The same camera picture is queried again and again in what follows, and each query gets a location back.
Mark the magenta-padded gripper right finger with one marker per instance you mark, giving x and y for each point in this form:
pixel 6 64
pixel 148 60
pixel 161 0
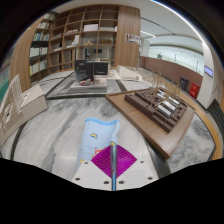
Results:
pixel 138 171

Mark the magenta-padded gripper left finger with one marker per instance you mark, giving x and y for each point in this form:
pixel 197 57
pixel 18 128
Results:
pixel 88 173

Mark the light blue cartoon print towel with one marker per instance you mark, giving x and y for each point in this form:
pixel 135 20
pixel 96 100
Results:
pixel 95 133

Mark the dark brown building model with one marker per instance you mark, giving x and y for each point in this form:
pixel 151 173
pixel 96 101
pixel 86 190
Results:
pixel 156 108

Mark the white slatted architectural model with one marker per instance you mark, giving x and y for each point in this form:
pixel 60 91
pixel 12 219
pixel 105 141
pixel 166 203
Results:
pixel 31 100

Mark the red cabinet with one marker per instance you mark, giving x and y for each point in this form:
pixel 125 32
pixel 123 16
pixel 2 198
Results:
pixel 194 90

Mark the beige low architectural model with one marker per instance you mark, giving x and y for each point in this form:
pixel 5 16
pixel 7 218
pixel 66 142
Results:
pixel 128 72

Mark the black box display model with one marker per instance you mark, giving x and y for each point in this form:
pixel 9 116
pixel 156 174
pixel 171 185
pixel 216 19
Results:
pixel 90 71

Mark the wooden shelf unit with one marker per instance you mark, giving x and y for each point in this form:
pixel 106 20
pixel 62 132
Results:
pixel 76 36

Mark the blue wall sign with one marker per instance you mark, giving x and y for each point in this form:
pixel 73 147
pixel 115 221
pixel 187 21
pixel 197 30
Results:
pixel 208 71

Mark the white wall sign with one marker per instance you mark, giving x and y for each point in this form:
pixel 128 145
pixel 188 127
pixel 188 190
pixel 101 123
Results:
pixel 133 38

